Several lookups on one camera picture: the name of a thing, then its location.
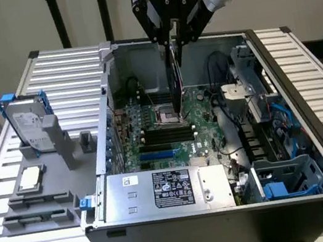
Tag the black RAM slot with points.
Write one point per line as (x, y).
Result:
(169, 130)
(170, 138)

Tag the black expansion slot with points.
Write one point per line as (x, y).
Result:
(150, 148)

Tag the blue expansion slot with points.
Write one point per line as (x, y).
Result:
(155, 156)

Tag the black stand pole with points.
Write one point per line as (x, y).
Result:
(58, 18)
(103, 10)

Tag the silver coin battery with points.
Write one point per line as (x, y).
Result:
(199, 97)

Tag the metal CPU socket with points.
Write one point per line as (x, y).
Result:
(166, 114)

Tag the green motherboard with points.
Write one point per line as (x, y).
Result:
(205, 138)

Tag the silver hard disk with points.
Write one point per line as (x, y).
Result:
(29, 125)

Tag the blue disk caddy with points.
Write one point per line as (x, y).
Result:
(7, 98)

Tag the grey power supply unit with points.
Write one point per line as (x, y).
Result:
(167, 190)

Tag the grey parts rack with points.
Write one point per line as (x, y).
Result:
(53, 184)

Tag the blue case latch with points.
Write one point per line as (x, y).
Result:
(85, 202)

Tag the silver CPU chip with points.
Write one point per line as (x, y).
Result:
(30, 179)

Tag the black open PC case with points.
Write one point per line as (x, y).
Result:
(230, 228)

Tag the grey metal drive bracket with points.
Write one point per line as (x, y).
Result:
(247, 90)

